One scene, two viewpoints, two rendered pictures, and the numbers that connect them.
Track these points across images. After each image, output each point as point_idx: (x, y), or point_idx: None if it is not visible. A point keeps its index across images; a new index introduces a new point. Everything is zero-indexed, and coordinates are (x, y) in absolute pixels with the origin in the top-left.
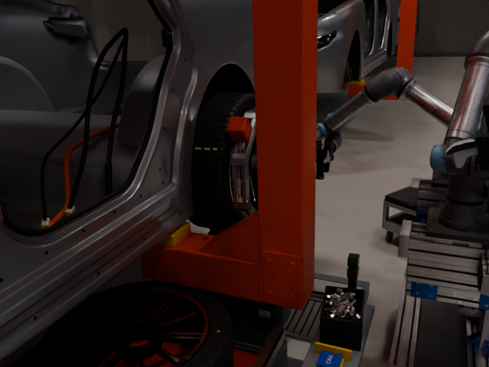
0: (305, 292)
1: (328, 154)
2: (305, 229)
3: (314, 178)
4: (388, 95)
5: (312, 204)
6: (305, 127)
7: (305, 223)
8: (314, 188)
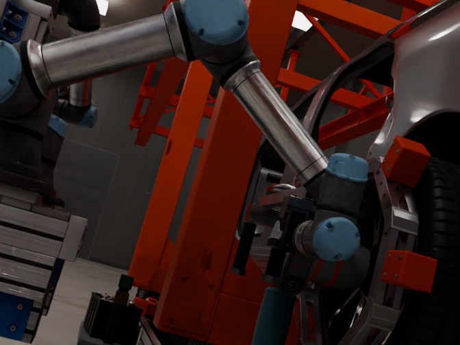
0: (157, 308)
1: (276, 230)
2: (179, 233)
3: (196, 189)
4: (205, 66)
5: (187, 216)
6: (207, 134)
7: (180, 228)
8: (192, 200)
